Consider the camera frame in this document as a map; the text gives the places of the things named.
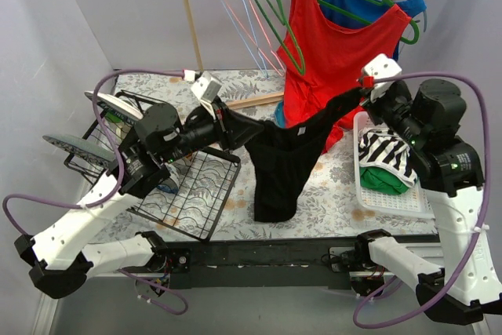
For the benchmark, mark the blue tank top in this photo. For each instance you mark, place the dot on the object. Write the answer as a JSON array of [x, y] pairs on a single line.
[[369, 12]]

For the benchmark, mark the blue wire hanger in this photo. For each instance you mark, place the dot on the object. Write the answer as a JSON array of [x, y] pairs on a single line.
[[240, 16]]

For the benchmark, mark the teal dish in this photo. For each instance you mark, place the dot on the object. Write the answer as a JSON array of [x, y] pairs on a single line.
[[279, 117]]

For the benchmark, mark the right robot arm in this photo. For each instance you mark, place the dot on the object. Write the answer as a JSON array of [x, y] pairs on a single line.
[[454, 178]]

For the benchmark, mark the white green rimmed plate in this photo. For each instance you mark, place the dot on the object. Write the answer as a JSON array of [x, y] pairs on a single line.
[[118, 108]]

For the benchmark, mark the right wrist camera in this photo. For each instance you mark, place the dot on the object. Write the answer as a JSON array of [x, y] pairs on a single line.
[[377, 76]]

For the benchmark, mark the green hanger on rack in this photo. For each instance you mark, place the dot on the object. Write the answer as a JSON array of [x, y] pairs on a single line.
[[278, 17]]

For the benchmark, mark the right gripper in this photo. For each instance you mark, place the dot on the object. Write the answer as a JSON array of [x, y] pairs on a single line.
[[376, 103]]

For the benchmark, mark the black white striped garment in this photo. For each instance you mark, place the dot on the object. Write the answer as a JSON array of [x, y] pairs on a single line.
[[382, 148]]

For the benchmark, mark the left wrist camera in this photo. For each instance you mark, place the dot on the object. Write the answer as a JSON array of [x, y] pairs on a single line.
[[206, 87]]

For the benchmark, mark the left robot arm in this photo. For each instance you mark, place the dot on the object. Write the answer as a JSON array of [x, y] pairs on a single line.
[[63, 256]]

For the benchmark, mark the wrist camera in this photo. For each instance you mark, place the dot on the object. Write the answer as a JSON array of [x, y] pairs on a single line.
[[206, 87], [377, 76]]

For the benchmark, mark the grey patterned plate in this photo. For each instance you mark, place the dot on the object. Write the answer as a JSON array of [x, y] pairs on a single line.
[[85, 150]]

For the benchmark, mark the green garment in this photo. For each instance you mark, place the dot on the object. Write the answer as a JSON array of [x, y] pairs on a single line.
[[377, 179]]

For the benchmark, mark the blue patterned bowl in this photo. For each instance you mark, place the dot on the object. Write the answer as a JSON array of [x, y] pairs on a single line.
[[172, 184]]

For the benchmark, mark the black wire dish rack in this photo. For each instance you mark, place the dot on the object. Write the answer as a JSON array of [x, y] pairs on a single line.
[[205, 180]]

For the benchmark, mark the white plastic basket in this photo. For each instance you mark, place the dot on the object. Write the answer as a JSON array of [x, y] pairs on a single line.
[[413, 203]]

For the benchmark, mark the red tank top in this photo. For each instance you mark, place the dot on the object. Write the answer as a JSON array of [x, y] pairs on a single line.
[[324, 59]]

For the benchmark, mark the black tank top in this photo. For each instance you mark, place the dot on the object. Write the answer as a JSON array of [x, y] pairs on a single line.
[[284, 158]]

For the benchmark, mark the wooden clothes rack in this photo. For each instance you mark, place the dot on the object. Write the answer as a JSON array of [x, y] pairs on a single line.
[[192, 17]]

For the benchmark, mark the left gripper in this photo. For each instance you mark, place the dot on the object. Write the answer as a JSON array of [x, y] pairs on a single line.
[[224, 125]]

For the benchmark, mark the pink wire hanger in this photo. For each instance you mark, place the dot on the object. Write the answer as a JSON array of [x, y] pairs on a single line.
[[273, 62]]

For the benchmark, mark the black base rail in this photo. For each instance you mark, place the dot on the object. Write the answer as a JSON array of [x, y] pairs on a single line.
[[325, 262]]

